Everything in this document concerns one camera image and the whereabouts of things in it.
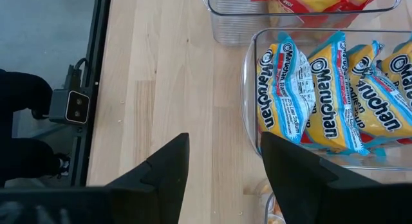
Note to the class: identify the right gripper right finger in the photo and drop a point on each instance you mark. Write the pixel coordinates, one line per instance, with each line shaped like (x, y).
(299, 185)

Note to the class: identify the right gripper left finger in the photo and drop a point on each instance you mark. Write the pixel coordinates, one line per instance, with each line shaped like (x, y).
(161, 185)

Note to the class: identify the blue-edged Maruchan ramen pack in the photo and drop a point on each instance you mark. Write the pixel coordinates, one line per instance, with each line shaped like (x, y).
(402, 66)
(380, 108)
(283, 89)
(331, 98)

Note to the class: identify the person's leg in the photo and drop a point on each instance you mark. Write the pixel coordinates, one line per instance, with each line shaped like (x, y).
(25, 159)
(22, 92)

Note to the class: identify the clear plastic bin with label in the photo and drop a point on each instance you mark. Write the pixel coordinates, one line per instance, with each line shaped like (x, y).
(231, 27)

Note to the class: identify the grey table-edge camera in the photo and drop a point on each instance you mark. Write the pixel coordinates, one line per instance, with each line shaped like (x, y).
(69, 106)

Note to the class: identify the black aluminium table frame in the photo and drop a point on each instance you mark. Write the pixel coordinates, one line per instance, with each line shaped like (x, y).
(96, 40)

